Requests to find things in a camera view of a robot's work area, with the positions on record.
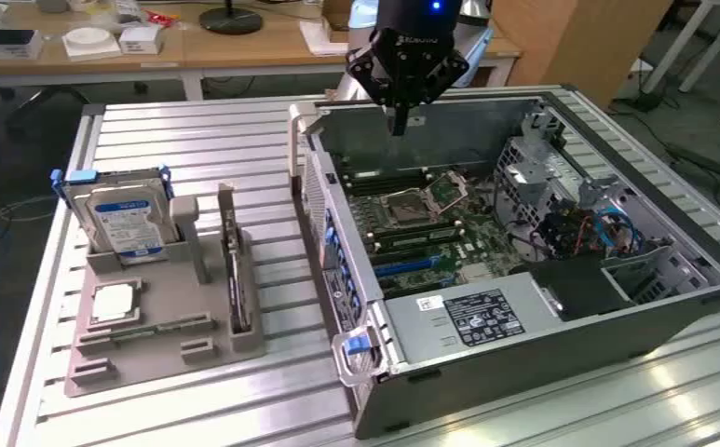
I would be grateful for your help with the blue expansion slot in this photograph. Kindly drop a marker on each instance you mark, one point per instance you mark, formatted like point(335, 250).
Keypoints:
point(406, 266)

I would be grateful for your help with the silver CPU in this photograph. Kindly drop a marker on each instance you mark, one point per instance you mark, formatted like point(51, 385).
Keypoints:
point(114, 302)

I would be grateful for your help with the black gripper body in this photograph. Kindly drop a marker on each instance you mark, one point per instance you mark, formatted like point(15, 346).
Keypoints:
point(411, 56)

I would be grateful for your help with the metal socket cover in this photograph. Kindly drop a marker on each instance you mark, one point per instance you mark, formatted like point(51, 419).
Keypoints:
point(446, 188)

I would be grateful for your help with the metal disk bay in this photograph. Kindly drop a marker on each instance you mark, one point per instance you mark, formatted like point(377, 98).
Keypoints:
point(664, 274)

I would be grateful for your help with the white paper stack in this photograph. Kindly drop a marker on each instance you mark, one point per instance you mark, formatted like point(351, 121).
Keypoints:
point(325, 42)

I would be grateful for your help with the green motherboard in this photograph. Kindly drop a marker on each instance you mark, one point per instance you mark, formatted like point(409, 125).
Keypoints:
point(477, 233)

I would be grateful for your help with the green RAM stick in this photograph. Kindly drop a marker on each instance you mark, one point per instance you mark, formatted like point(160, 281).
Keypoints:
point(142, 331)

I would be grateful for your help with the grey parts rack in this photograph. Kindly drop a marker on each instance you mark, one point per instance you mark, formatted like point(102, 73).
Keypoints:
point(167, 354)

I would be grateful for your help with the white table frame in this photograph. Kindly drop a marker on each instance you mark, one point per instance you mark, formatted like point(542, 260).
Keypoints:
point(652, 84)

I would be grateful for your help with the installed RAM stick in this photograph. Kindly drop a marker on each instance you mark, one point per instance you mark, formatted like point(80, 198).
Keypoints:
point(415, 239)

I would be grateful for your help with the wooden cabinet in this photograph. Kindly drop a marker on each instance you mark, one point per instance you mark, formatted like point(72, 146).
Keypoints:
point(582, 46)

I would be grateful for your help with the silver chipset heatsink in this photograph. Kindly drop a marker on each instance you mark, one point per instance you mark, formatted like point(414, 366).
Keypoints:
point(474, 274)

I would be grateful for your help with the black chair base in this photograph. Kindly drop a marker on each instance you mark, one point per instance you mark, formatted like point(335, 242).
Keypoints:
point(42, 100)

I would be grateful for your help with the white box with black lid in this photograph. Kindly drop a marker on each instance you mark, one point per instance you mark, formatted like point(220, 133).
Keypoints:
point(11, 44)

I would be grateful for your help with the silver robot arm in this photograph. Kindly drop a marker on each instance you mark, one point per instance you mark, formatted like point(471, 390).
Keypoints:
point(359, 86)

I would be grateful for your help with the grey power supply unit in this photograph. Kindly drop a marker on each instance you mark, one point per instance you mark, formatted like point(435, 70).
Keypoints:
point(421, 335)

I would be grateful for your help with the perforated metal drive cage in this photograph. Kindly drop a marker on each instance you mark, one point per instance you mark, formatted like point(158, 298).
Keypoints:
point(521, 186)

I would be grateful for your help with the wooden desk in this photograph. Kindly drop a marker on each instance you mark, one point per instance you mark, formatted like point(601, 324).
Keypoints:
point(241, 51)

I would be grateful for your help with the open black PC case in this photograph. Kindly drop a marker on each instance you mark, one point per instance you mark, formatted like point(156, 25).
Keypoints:
point(521, 354)

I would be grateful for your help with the black round lamp base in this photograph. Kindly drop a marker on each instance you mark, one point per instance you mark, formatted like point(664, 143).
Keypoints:
point(231, 21)

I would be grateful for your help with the blue case latch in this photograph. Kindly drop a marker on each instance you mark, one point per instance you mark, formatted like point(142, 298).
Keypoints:
point(355, 347)

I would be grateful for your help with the green graphics card with fan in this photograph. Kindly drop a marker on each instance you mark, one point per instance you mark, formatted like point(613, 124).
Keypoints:
point(235, 261)

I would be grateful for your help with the small white cardboard box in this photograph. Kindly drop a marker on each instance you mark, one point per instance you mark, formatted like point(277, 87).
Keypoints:
point(140, 39)

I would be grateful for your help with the hard disk in blue carrier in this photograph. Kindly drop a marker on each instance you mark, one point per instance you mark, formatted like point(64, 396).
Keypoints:
point(123, 219)

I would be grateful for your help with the CPU socket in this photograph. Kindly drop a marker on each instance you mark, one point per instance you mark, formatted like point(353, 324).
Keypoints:
point(406, 209)

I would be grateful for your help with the red packet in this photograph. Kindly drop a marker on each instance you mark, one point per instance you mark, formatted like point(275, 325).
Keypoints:
point(163, 20)

